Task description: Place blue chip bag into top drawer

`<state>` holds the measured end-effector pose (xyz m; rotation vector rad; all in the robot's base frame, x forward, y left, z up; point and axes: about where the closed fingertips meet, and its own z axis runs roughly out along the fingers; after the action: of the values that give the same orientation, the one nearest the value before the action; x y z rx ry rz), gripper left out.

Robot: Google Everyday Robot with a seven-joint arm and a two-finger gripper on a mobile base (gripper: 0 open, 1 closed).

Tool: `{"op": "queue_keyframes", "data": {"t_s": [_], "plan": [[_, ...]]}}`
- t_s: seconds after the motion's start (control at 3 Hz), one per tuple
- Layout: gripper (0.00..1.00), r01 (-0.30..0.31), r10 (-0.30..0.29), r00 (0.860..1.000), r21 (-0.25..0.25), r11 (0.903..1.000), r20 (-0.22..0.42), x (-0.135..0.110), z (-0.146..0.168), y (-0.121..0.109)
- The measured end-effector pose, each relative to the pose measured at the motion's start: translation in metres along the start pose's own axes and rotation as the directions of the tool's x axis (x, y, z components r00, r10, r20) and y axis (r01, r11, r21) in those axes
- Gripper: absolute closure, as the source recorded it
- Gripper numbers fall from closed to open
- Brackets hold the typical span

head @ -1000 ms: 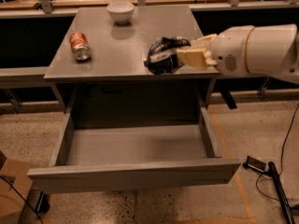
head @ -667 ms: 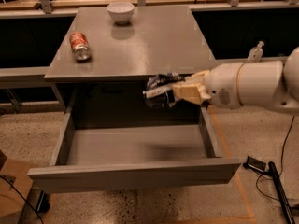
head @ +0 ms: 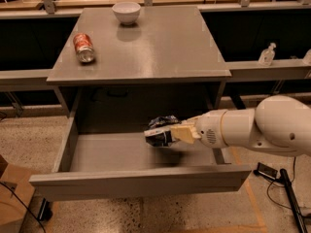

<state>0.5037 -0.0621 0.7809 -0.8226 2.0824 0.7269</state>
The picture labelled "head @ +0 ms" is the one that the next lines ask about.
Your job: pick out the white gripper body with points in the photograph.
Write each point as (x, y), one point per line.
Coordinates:
(209, 129)

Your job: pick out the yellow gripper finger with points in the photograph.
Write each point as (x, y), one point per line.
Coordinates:
(185, 133)
(191, 120)

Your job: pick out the blue chip bag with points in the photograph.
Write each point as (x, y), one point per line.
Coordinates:
(159, 132)

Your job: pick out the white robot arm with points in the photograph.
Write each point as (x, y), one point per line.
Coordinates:
(279, 125)

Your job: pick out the grey drawer cabinet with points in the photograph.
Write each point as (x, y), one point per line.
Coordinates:
(162, 65)

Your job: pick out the open grey top drawer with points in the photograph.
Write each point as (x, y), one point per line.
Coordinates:
(100, 158)

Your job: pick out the black floor stand bar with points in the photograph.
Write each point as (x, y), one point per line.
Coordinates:
(282, 177)

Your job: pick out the clear sanitizer bottle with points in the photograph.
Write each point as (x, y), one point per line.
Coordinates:
(267, 55)

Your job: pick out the white ceramic bowl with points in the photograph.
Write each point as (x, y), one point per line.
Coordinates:
(126, 12)

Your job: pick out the red soda can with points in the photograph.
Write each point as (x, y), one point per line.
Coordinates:
(83, 48)

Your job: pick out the cardboard box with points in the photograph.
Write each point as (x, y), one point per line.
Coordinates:
(14, 186)

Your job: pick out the grey metal rail shelf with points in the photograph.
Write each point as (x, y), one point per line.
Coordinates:
(233, 72)

